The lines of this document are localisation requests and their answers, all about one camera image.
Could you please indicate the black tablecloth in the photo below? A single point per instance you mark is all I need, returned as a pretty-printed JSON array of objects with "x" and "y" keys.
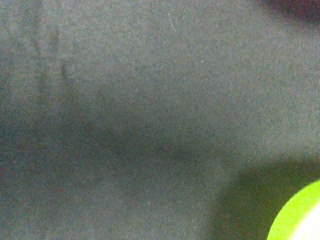
[{"x": 155, "y": 119}]

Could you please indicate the green plastic bowl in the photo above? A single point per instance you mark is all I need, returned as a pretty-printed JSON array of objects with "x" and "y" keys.
[{"x": 299, "y": 218}]

